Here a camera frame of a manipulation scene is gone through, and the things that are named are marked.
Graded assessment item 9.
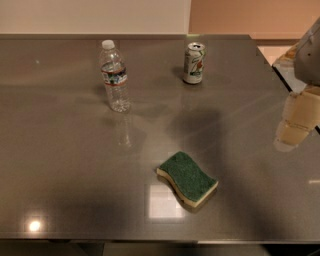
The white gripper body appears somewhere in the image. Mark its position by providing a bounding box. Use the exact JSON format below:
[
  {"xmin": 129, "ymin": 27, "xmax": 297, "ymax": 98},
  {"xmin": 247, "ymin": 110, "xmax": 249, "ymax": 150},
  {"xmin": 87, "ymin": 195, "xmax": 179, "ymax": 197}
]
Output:
[{"xmin": 294, "ymin": 17, "xmax": 320, "ymax": 86}]

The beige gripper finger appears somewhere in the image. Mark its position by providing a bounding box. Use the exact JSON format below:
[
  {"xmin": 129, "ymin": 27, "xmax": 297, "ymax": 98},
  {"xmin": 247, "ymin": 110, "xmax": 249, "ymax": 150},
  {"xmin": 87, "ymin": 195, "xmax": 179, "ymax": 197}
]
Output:
[{"xmin": 274, "ymin": 85, "xmax": 320, "ymax": 152}]

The silver green 7up can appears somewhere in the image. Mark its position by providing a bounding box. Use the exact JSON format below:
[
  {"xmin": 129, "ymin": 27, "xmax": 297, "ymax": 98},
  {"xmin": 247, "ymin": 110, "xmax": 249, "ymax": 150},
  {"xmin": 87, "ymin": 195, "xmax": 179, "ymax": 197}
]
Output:
[{"xmin": 183, "ymin": 42, "xmax": 205, "ymax": 84}]

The green yellow sponge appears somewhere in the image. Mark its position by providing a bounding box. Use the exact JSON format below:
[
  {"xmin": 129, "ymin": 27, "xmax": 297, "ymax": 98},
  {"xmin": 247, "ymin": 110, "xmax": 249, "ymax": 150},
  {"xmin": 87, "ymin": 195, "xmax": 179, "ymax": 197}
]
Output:
[{"xmin": 156, "ymin": 152, "xmax": 218, "ymax": 208}]

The clear plastic water bottle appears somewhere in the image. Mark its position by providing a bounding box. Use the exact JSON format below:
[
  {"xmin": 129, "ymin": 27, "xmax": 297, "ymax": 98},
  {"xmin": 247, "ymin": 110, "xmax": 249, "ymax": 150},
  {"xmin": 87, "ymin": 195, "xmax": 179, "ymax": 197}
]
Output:
[{"xmin": 99, "ymin": 40, "xmax": 131, "ymax": 113}]

